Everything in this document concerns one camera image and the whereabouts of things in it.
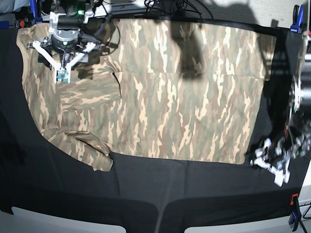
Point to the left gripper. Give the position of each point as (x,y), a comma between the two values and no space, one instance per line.
(281,150)

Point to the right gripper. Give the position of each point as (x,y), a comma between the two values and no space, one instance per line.
(64,37)

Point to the camouflage t-shirt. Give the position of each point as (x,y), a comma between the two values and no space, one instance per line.
(163,89)

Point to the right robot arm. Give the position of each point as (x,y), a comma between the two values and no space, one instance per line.
(69,10)

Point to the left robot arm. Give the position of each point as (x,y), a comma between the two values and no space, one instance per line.
(298,110)

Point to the red black clamp left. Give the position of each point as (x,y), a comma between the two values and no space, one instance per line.
(19,24)

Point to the blue clamp top left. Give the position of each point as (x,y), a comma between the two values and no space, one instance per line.
(35,10)

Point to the blue orange clamp bottom right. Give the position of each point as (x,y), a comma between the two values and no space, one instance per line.
(295,215)

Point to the blue clamp top right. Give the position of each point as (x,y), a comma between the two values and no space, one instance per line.
(299,24)

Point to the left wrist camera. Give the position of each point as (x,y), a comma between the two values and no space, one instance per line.
(281,177)

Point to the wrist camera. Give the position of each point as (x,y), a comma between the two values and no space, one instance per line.
(62,75)
(281,177)

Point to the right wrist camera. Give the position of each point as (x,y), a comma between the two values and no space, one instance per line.
(62,75)

